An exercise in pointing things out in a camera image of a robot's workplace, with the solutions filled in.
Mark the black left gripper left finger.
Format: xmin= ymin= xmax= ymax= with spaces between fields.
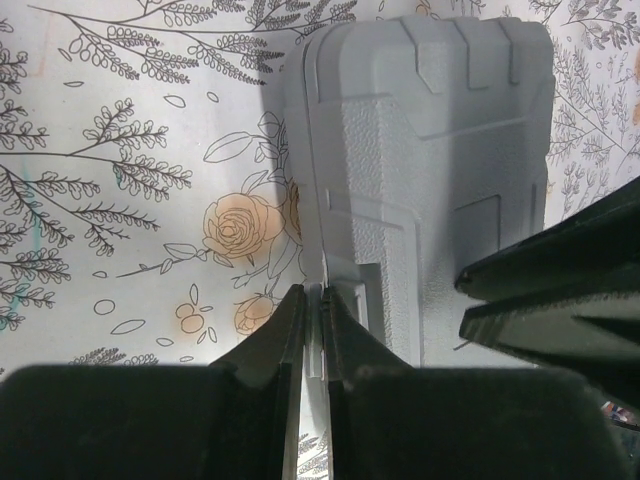
xmin=1 ymin=285 xmax=306 ymax=479

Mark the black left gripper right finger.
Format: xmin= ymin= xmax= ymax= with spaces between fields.
xmin=322 ymin=287 xmax=630 ymax=479

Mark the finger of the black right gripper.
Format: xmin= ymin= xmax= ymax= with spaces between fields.
xmin=455 ymin=179 xmax=639 ymax=302
xmin=459 ymin=290 xmax=639 ymax=405

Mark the grey plastic tool case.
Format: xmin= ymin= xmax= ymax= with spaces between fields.
xmin=283 ymin=15 xmax=555 ymax=367

